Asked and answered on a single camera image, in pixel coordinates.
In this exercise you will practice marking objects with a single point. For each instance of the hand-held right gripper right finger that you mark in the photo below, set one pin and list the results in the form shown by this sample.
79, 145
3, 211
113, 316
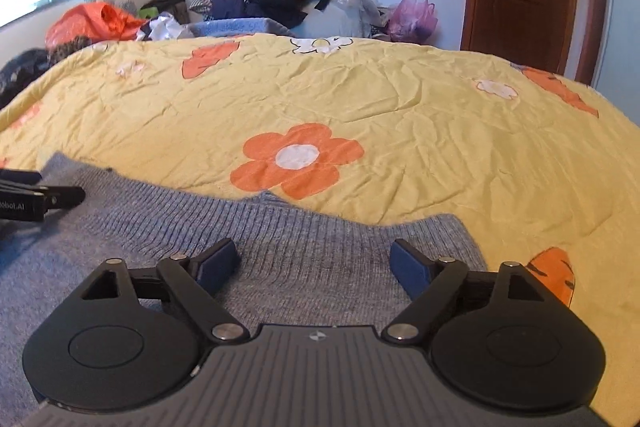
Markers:
410, 267

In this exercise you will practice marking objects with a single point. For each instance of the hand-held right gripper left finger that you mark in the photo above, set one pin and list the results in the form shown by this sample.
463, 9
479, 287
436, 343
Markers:
217, 264

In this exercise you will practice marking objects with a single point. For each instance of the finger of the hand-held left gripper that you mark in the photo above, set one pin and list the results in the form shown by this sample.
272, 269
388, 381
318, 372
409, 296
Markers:
65, 196
20, 177

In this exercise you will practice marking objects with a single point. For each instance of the grey sweater with navy sleeves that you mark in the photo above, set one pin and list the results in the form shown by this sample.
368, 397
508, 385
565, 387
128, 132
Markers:
310, 247

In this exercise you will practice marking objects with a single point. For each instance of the dark floral cloth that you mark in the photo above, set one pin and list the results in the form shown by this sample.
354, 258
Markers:
22, 74

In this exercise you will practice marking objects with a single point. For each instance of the yellow floral quilt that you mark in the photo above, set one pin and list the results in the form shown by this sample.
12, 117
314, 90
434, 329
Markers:
425, 132

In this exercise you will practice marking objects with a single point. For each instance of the leopard print cloth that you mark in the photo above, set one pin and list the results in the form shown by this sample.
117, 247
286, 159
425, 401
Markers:
70, 48

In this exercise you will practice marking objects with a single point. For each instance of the orange plastic bag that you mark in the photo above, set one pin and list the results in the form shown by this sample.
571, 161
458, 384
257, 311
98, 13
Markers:
95, 24

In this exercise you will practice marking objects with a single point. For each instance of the white and black cloth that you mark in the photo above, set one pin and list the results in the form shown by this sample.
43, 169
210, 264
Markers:
167, 27

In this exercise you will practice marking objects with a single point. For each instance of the brown bag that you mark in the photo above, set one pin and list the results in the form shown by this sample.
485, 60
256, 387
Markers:
167, 4

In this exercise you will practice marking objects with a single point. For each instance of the blue knitted cloth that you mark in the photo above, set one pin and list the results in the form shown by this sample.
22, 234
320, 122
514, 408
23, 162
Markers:
235, 28

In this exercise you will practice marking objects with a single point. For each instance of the pink plastic bag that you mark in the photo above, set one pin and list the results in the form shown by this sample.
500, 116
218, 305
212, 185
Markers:
412, 19

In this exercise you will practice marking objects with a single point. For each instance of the clear plastic bag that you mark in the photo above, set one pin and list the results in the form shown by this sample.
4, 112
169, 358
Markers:
340, 14

